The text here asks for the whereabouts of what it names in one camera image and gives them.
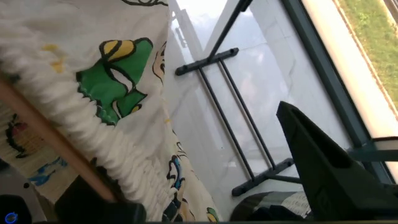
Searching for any black clothes rack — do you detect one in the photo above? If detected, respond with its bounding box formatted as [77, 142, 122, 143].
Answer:
[174, 0, 302, 197]

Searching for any window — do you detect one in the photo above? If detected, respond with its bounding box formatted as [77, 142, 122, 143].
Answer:
[281, 0, 398, 184]

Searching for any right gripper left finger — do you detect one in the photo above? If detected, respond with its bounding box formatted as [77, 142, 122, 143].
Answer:
[55, 175, 147, 223]

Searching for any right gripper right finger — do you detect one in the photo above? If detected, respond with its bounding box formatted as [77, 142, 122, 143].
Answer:
[276, 101, 398, 220]

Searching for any cream printed garment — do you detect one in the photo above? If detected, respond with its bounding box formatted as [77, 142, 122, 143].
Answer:
[0, 0, 221, 223]

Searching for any pink clothes hanger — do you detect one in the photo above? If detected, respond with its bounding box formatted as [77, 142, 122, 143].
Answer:
[0, 79, 118, 203]

